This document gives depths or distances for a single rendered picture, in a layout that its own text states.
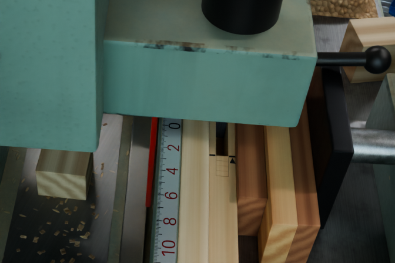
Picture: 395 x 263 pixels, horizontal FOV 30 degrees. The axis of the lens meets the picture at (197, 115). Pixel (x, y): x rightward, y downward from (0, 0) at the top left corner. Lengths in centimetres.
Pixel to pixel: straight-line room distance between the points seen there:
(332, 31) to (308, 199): 24
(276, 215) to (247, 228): 5
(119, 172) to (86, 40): 29
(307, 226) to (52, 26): 21
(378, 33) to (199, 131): 20
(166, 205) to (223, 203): 5
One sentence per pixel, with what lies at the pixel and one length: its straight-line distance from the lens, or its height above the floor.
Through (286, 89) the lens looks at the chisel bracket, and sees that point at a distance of 49.
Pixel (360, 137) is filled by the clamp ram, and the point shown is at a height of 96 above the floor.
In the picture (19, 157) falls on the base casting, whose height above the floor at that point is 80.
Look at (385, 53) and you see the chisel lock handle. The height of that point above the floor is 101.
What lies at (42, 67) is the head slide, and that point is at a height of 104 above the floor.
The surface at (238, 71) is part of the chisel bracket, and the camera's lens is 47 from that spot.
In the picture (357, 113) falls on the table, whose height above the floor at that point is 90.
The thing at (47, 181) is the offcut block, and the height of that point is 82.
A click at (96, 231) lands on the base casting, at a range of 65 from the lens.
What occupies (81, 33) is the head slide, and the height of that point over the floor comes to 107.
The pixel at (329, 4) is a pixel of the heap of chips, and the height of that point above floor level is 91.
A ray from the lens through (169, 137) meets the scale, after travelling 51.
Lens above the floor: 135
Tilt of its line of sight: 48 degrees down
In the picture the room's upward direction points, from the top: 8 degrees clockwise
